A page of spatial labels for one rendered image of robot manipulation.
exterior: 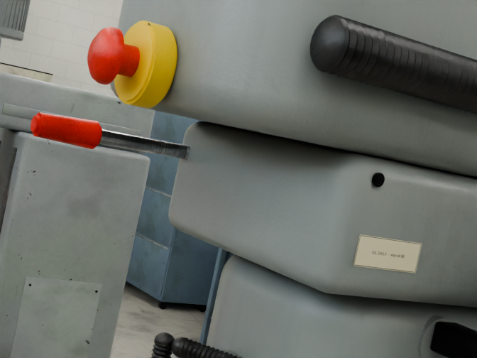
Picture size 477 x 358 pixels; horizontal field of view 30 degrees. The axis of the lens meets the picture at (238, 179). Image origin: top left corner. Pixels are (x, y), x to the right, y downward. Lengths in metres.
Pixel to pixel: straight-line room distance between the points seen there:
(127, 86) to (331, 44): 0.17
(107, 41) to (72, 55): 9.71
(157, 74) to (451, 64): 0.20
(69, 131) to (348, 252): 0.25
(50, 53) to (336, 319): 9.62
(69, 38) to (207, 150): 9.57
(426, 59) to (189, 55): 0.16
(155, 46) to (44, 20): 9.59
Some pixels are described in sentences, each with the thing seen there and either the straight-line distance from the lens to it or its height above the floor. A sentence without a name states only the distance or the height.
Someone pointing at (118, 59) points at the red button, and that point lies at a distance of 0.61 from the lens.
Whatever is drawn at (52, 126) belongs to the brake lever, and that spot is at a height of 1.70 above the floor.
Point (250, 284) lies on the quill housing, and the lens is 0.74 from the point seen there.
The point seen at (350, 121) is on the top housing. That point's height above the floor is 1.75.
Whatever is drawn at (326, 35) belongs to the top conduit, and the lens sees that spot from 0.54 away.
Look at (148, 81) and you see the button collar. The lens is 0.61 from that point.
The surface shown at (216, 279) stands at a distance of 7.18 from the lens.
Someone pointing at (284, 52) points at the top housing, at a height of 1.78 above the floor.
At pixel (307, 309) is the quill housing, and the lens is 0.68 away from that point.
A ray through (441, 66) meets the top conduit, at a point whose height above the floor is 1.79.
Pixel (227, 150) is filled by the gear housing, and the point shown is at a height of 1.71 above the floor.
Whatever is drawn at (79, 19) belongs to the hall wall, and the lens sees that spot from 10.35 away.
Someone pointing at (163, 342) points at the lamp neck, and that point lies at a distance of 0.60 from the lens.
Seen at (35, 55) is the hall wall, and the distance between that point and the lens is 10.17.
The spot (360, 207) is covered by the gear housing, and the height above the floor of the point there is 1.69.
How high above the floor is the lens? 1.73
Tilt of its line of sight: 3 degrees down
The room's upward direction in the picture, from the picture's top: 12 degrees clockwise
